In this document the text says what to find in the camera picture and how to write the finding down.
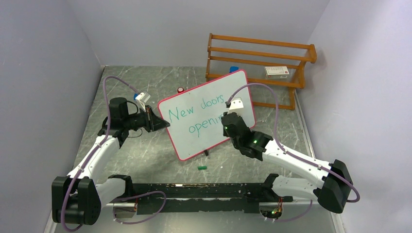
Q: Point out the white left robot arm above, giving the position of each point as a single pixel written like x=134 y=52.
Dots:
x=76 y=199

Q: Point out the blue block on shelf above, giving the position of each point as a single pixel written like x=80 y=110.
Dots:
x=233 y=69

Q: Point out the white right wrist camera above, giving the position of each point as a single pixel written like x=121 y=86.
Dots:
x=235 y=106

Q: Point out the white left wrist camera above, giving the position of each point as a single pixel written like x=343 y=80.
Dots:
x=142 y=99

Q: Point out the wooden shelf rack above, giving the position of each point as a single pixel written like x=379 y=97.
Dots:
x=253 y=55

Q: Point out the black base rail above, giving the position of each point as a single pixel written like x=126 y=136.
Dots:
x=204 y=197

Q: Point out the white red small box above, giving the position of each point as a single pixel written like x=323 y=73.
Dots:
x=279 y=72

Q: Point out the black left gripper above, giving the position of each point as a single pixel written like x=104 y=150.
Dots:
x=151 y=122

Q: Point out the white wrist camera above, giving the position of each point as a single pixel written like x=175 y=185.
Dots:
x=235 y=106
x=142 y=99

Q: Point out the pink framed whiteboard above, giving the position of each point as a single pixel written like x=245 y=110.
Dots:
x=195 y=114

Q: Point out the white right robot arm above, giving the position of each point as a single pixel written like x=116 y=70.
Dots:
x=327 y=183

